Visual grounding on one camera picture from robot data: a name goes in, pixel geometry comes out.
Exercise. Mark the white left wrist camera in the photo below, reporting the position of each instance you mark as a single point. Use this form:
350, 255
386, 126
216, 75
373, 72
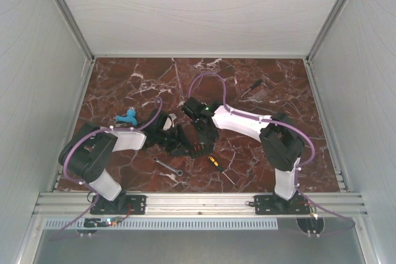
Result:
169, 123

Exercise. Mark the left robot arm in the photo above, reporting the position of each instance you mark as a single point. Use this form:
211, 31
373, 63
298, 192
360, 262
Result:
88, 153

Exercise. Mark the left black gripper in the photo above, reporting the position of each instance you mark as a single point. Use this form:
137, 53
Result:
177, 139

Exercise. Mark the blue plastic part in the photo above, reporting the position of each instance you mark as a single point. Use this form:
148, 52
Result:
129, 118

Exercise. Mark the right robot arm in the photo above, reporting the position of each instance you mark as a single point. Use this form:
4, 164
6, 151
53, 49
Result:
283, 146

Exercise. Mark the yellow black screwdriver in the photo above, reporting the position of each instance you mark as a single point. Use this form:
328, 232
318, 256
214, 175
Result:
215, 164

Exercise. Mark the black fuse box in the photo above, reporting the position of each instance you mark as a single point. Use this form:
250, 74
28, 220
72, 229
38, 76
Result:
194, 151

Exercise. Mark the black handled screwdriver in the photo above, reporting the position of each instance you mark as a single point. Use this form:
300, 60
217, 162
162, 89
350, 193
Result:
253, 86

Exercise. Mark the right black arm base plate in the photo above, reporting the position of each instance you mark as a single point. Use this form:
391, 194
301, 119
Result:
275, 205

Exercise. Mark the aluminium front rail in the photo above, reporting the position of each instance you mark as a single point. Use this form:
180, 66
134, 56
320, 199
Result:
194, 205

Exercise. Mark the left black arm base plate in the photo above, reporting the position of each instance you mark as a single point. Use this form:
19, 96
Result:
132, 204

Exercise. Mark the silver combination wrench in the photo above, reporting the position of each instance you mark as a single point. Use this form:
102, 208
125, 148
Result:
176, 171

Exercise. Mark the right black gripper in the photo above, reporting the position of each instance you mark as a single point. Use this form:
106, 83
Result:
210, 138

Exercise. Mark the light blue slotted cable duct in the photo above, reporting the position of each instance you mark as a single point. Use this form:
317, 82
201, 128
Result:
167, 224

